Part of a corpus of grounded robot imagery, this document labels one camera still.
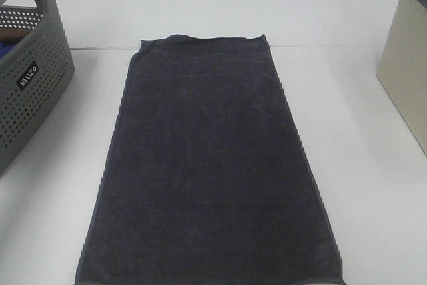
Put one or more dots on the dark navy towel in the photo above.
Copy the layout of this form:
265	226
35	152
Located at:
206	180

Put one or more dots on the grey perforated plastic basket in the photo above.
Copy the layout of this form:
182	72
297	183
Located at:
34	74

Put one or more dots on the beige fabric storage bin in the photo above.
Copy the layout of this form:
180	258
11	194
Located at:
402	70

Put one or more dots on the brown cloth in basket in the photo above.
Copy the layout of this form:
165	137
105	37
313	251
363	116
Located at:
9	35

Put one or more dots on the blue cloth in basket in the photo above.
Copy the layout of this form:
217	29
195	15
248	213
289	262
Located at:
5	48

